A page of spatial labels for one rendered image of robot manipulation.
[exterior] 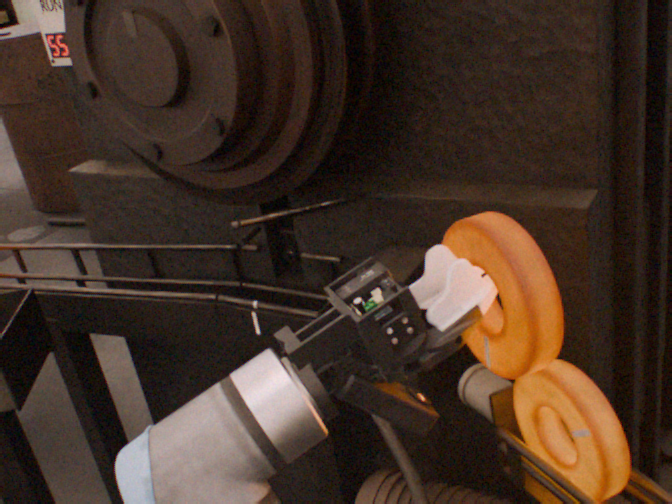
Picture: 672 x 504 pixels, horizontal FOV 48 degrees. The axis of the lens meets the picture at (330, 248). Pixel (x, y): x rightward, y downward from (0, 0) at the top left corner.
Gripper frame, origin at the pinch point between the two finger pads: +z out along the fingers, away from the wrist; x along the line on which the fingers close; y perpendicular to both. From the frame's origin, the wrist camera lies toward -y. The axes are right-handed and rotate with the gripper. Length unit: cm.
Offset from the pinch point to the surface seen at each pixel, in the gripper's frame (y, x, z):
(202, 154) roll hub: 11.2, 39.0, -13.7
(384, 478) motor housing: -35.8, 22.0, -16.5
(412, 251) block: -14.0, 31.9, 3.8
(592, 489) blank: -25.6, -5.5, -0.9
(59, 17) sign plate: 28, 89, -18
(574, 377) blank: -16.0, -0.8, 3.8
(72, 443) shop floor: -74, 136, -77
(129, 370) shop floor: -80, 163, -57
